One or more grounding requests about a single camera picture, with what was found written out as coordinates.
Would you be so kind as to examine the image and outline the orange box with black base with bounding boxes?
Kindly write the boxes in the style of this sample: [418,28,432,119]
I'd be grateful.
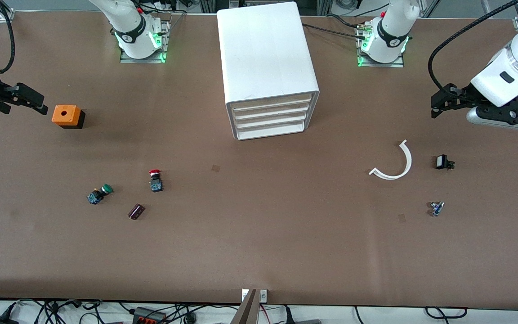
[52,105,85,130]

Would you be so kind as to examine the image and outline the white plastic drawer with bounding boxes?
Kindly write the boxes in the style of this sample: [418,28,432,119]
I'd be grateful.
[231,94,314,112]
[235,114,309,130]
[237,121,307,140]
[233,104,312,121]

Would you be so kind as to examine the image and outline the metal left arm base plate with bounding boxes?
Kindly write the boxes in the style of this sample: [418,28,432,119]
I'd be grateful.
[357,25,406,68]

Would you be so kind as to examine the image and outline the white curved plastic arc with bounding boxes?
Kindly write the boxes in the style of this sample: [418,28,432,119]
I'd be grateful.
[369,139,412,180]

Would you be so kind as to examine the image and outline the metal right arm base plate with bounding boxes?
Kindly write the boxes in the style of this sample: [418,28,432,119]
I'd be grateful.
[120,20,172,64]

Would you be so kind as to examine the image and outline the white drawer cabinet shell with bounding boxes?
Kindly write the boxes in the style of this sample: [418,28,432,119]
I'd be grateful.
[217,1,321,141]

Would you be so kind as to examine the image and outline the black cable on table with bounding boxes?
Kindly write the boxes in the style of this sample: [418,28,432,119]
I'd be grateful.
[324,13,364,29]
[303,22,367,40]

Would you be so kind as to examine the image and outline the black power strip red switches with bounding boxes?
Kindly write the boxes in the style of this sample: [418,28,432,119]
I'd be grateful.
[132,307,168,324]

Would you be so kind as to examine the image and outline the black looped cable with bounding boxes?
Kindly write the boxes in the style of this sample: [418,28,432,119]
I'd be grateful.
[424,306,469,320]

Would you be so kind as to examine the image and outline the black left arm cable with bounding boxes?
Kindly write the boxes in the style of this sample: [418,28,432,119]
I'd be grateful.
[428,0,518,97]

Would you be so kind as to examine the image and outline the green push button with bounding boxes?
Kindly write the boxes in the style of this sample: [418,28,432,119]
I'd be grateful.
[87,184,114,205]

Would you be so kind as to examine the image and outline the red push button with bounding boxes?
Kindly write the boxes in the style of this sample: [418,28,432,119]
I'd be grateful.
[148,169,164,193]

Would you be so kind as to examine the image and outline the camera mount post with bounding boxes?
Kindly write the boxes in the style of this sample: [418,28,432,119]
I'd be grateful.
[231,289,268,324]

